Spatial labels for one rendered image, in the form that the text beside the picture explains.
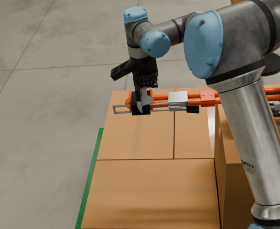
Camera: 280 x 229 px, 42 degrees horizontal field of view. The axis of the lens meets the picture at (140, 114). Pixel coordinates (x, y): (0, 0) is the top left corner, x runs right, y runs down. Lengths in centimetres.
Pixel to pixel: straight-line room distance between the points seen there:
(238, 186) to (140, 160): 64
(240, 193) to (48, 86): 250
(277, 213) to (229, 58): 30
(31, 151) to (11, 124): 43
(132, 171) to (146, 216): 28
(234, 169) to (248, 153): 58
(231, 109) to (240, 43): 12
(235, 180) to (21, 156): 191
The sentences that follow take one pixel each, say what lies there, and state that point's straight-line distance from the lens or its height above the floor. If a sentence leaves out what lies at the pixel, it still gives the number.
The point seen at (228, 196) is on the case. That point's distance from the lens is 142.
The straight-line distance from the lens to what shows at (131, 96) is 134.
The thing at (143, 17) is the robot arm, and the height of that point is 142.
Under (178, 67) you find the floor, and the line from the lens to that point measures 348.
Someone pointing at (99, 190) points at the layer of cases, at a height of 54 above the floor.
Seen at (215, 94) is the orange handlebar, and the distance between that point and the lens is 134.
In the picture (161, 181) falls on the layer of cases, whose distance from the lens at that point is 176.
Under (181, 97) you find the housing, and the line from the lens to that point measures 132.
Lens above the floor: 190
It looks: 40 degrees down
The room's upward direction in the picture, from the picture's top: 8 degrees counter-clockwise
